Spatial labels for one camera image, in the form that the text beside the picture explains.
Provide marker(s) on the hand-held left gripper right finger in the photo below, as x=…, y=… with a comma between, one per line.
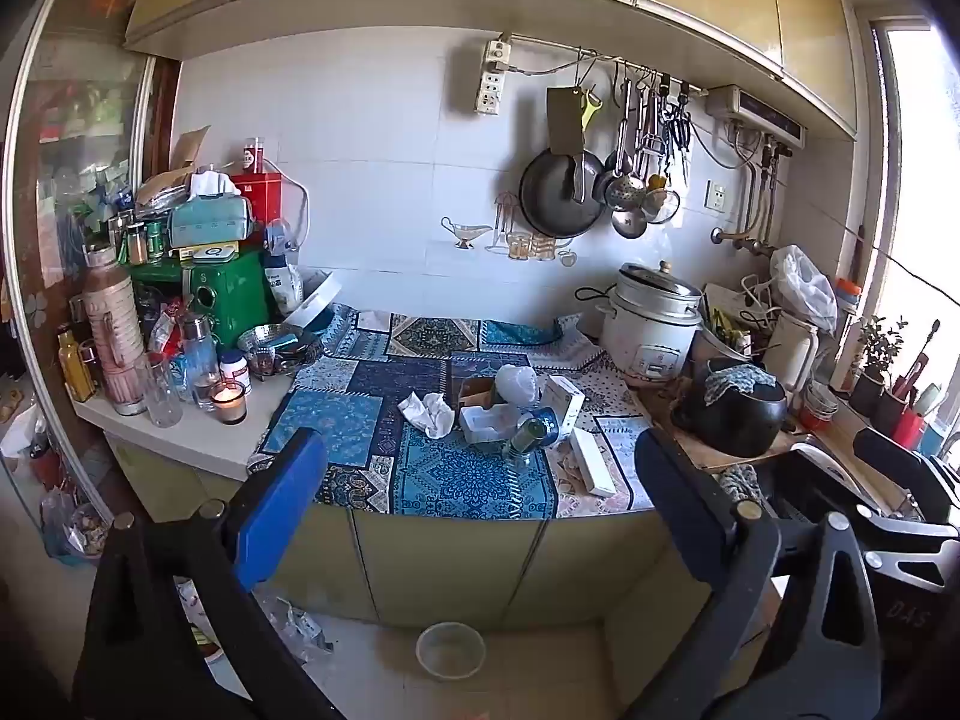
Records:
x=675, y=480

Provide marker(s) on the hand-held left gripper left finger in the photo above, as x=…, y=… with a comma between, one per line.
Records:
x=276, y=502

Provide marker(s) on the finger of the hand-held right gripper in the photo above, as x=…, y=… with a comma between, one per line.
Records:
x=911, y=551
x=904, y=461

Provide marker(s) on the dark glass bottle white label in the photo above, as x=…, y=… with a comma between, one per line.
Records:
x=525, y=439

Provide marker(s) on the brown cardboard box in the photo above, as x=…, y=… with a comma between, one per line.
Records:
x=472, y=390

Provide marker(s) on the red cup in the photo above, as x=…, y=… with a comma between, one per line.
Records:
x=909, y=427

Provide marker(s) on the long white box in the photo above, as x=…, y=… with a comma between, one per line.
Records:
x=592, y=465

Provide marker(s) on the black round pot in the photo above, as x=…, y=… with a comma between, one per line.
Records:
x=739, y=424

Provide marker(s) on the stack of small bowls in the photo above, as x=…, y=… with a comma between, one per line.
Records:
x=817, y=405

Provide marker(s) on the lit glass candle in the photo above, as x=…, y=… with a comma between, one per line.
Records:
x=229, y=403

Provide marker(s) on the potted plant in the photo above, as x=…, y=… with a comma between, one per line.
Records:
x=877, y=349

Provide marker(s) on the crocheted cloth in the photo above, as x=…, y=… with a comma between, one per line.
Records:
x=735, y=380

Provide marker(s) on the plastic wrappers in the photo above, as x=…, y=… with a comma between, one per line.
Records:
x=296, y=626

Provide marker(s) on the blue round jar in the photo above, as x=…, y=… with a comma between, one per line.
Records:
x=556, y=424

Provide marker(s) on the white utensil bucket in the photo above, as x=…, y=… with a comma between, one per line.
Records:
x=712, y=349

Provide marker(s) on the white bottle blue cap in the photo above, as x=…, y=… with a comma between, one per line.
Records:
x=234, y=371

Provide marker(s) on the small white carton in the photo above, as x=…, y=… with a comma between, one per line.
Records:
x=562, y=394

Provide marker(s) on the steel colander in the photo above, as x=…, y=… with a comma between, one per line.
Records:
x=292, y=352

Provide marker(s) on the white rice cooker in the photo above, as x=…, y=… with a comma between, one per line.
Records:
x=649, y=330

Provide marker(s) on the tall drinking glass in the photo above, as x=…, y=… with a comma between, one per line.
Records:
x=163, y=394

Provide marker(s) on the white kettle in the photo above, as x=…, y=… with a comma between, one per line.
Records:
x=795, y=345

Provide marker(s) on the clear bottle steel lid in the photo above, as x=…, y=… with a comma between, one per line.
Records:
x=199, y=352

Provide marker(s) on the crumpled white tissue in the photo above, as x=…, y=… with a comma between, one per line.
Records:
x=431, y=414

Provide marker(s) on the crumpled clear plastic bag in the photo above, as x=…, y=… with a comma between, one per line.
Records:
x=517, y=386

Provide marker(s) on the yellow lower cabinets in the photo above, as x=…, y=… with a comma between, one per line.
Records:
x=450, y=562

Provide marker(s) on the blue patterned tablecloth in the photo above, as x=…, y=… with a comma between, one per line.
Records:
x=465, y=480

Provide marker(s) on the white plastic bag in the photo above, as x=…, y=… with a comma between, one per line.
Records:
x=806, y=285

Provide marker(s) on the white plastic tray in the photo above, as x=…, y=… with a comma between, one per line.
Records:
x=315, y=300

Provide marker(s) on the green countertop appliance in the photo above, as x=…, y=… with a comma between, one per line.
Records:
x=232, y=300

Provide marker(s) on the white printed bag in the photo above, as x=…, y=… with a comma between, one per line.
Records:
x=281, y=285

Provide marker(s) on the clear plastic bowl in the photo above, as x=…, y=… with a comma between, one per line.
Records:
x=450, y=651

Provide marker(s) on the pink thermos flask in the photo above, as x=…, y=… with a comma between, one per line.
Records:
x=112, y=330

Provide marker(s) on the yellow oil bottle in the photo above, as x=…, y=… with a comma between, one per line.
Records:
x=75, y=366

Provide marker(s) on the steel soup ladle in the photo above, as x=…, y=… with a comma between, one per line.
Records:
x=628, y=223

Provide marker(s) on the water pipes with faucet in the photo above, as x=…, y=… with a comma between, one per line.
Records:
x=750, y=229

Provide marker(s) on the teal tissue box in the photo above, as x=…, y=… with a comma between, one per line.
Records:
x=210, y=221

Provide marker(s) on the slotted steel ladle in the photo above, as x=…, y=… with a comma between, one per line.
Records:
x=622, y=191

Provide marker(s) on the window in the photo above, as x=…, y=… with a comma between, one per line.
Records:
x=922, y=165

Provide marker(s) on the red tin box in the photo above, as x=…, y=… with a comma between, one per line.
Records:
x=262, y=199

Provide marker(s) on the black frying pan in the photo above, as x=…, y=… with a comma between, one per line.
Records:
x=551, y=199

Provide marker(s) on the black kitchen scissors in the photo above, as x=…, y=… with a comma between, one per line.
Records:
x=681, y=131

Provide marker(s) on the kitchen cleaver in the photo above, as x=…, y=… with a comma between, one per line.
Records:
x=564, y=120

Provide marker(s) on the yellow peeler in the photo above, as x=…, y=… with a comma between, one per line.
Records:
x=592, y=109

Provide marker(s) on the white power strip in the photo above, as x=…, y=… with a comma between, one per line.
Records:
x=491, y=79

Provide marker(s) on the wall socket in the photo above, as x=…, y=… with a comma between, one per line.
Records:
x=716, y=195

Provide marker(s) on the wall water heater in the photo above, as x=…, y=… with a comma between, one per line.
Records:
x=757, y=114

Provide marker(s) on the metal hanging rail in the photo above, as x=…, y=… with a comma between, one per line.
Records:
x=600, y=56

